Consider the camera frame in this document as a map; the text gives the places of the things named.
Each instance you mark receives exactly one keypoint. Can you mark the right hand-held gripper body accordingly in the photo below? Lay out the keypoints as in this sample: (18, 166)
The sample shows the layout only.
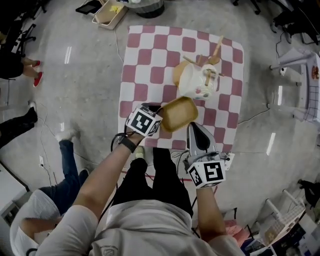
(207, 172)

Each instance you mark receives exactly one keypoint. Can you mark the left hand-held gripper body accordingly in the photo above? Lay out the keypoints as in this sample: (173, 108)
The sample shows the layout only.
(142, 121)

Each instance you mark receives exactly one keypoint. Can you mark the tan rectangular tray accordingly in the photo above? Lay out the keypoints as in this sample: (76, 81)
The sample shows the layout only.
(178, 115)

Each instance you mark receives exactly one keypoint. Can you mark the person's left forearm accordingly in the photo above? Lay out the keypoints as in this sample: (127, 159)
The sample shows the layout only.
(100, 180)

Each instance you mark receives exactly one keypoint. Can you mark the person's right forearm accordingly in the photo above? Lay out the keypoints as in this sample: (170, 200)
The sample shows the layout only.
(208, 212)

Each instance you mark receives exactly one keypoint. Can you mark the person's left hand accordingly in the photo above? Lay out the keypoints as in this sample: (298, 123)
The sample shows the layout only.
(136, 140)

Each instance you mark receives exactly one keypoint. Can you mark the white power strip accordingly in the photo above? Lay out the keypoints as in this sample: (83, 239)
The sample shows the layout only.
(230, 160)

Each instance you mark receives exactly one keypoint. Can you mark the black wristwatch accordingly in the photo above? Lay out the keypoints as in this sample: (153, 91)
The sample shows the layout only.
(128, 145)

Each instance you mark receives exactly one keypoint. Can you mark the person's left beige shoe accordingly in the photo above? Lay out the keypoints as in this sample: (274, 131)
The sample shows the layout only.
(140, 152)

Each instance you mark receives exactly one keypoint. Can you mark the checkered cloth table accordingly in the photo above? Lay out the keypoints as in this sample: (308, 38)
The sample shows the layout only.
(150, 70)

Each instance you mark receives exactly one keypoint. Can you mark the wooden mug tree stand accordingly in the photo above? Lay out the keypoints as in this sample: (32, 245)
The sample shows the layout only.
(178, 72)

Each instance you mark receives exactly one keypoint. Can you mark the person's black trousers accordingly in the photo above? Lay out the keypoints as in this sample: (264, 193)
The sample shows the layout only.
(140, 182)

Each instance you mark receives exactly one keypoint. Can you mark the white patterned mug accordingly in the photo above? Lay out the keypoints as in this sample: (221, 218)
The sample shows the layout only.
(192, 82)

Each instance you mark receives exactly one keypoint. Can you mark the pink cloth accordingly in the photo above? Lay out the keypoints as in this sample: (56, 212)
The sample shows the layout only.
(236, 232)

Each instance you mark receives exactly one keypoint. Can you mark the person's white t-shirt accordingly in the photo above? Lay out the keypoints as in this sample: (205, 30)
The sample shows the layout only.
(150, 232)

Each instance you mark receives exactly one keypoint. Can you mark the white wooden rack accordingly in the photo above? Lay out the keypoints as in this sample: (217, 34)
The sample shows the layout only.
(282, 222)

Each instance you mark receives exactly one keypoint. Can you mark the black bag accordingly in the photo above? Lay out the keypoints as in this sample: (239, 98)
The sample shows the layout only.
(311, 192)

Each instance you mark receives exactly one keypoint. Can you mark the white floor socket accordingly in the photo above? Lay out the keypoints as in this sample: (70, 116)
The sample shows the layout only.
(41, 160)

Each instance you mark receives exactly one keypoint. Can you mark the beige plastic bin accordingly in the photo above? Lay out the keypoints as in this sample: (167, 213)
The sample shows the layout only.
(110, 17)

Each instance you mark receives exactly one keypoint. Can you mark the grey laundry basket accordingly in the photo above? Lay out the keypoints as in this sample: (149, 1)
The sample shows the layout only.
(150, 10)

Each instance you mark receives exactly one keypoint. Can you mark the white tray with black tablet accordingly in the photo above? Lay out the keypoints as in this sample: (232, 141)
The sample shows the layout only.
(87, 8)

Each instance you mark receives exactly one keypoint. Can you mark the white side table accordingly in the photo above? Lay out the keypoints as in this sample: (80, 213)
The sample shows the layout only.
(308, 82)

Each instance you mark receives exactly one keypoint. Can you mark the black office chair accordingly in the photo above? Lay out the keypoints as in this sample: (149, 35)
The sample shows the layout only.
(257, 7)
(23, 37)

